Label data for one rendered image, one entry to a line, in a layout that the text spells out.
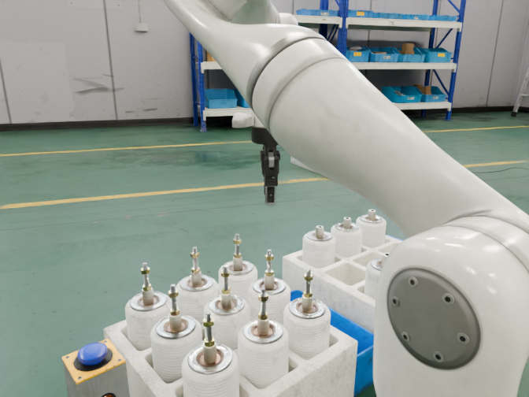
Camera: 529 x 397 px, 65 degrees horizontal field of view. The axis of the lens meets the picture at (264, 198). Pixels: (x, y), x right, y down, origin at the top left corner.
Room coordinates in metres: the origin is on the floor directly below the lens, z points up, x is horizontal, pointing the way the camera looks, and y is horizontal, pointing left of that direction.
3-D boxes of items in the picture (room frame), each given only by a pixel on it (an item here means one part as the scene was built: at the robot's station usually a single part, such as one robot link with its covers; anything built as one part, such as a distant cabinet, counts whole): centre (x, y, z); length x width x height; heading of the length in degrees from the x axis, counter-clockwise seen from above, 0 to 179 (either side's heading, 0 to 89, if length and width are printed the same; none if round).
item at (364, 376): (0.90, -0.14, 0.06); 0.30 x 0.11 x 0.12; 38
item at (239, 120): (0.83, 0.01, 0.64); 0.11 x 0.09 x 0.06; 92
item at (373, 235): (1.26, -0.35, 0.16); 0.10 x 0.10 x 0.18
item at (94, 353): (0.51, 0.25, 0.32); 0.04 x 0.04 x 0.02
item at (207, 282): (0.84, 0.16, 0.25); 0.08 x 0.08 x 0.01
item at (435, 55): (6.24, -2.36, 0.89); 0.50 x 0.38 x 0.21; 17
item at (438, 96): (6.25, -2.36, 0.36); 0.50 x 0.38 x 0.21; 18
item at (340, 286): (1.10, -0.33, 0.09); 0.39 x 0.39 x 0.18; 37
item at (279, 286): (0.83, -0.01, 0.25); 0.08 x 0.08 x 0.01
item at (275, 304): (0.83, -0.01, 0.16); 0.10 x 0.10 x 0.18
